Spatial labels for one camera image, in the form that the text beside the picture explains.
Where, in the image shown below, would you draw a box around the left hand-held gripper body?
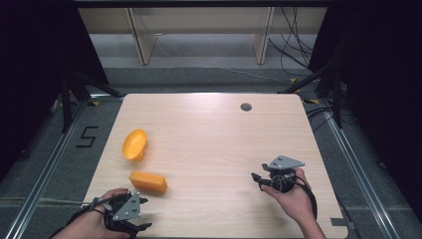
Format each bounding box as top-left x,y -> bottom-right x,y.
104,191 -> 149,239

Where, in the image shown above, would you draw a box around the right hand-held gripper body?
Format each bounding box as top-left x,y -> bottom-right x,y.
261,154 -> 307,194

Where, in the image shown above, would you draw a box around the orange rectangular block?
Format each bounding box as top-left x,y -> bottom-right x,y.
128,169 -> 168,195

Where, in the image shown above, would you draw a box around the person's left hand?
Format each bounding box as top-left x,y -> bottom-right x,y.
71,187 -> 132,239

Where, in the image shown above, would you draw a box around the person's right hand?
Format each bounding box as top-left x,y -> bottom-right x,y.
260,167 -> 317,227

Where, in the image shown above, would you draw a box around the black metal stand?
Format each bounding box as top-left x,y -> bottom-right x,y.
60,70 -> 124,134
276,61 -> 344,129

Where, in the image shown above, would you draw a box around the dark curtain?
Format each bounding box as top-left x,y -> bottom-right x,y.
308,0 -> 422,220
0,0 -> 109,182

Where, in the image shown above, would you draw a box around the light wooden background desk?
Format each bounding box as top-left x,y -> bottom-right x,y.
78,7 -> 328,66

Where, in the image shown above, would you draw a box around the left hand-held gripper black cable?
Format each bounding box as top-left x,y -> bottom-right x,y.
49,194 -> 127,239

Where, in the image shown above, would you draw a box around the hand-held gripper black cable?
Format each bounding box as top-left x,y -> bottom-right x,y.
49,194 -> 127,239
292,177 -> 318,221

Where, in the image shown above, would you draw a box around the right hand-held gripper black cable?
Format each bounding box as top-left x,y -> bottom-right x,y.
292,177 -> 318,221

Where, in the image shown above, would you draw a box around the black floor cables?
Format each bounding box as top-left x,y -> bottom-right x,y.
306,105 -> 336,132

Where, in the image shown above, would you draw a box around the metal floor rail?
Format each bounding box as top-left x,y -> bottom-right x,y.
3,94 -> 124,239
317,99 -> 400,239

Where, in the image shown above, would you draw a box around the black hanging cable bundle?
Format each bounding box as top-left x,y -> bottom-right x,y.
267,7 -> 315,78

